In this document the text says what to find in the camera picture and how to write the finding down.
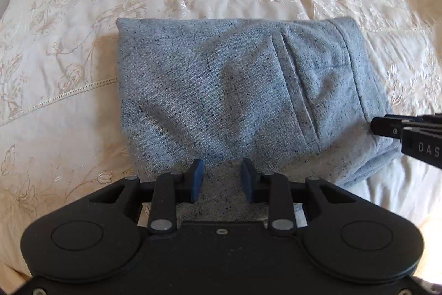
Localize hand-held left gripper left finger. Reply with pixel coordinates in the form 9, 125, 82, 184
88, 158, 204, 235

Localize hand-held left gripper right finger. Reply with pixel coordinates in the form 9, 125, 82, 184
240, 158, 357, 236

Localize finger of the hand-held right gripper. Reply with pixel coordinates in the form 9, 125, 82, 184
371, 113, 442, 138
401, 125, 442, 172

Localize grey-blue speckled pants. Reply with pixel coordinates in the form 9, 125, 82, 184
115, 17, 401, 223

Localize cream embroidered bedspread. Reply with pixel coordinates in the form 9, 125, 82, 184
0, 0, 442, 289

